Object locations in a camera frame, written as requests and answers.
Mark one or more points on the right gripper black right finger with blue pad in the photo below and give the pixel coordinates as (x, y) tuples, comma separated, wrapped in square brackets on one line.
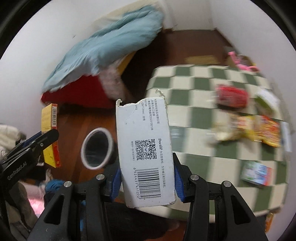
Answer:
[(217, 211)]

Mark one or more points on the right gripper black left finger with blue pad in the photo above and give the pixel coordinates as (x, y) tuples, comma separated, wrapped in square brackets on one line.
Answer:
[(60, 219)]

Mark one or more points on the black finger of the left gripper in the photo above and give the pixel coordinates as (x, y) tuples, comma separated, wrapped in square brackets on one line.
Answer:
[(20, 160)]

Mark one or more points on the pure milk carton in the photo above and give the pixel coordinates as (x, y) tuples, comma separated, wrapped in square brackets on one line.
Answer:
[(256, 173)]

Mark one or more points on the yellow red small box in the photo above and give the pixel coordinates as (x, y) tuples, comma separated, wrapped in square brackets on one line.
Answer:
[(49, 128)]

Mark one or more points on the long white slim box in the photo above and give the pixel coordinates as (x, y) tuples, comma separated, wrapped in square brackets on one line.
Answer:
[(286, 136)]

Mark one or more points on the white torn carton box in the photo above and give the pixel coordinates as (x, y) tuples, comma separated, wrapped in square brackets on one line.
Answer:
[(145, 152)]

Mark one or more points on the white round trash bin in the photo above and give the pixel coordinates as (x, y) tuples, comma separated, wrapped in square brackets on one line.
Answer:
[(98, 149)]

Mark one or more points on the white jacket pile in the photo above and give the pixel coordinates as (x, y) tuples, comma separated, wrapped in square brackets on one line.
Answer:
[(9, 137)]

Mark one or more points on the blue cloth on floor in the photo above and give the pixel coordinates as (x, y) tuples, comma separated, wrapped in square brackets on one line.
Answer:
[(53, 185)]

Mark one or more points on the yellow snack bag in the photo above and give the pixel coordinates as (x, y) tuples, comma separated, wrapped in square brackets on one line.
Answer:
[(236, 127)]

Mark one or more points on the green white checkered tablecloth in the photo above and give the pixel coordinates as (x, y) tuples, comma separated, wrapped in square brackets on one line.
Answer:
[(202, 135)]

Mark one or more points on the orange red snack bag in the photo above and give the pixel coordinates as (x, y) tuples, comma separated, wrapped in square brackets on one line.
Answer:
[(268, 131)]

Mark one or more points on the red bed sheet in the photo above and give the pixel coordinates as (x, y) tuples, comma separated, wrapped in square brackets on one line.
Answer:
[(87, 91)]

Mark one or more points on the green white tissue box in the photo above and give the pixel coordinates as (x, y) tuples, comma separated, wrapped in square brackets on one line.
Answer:
[(266, 102)]

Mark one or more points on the crushed red soda can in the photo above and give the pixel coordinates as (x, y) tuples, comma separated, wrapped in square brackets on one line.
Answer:
[(231, 96)]

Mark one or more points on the pink patterned bed cloth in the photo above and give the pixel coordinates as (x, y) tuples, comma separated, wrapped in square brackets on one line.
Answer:
[(111, 82)]

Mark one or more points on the pink plastic toy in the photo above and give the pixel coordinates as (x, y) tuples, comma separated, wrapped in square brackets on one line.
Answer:
[(240, 62)]

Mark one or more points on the brown cardboard piece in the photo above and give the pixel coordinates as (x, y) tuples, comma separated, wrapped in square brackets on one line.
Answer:
[(202, 60)]

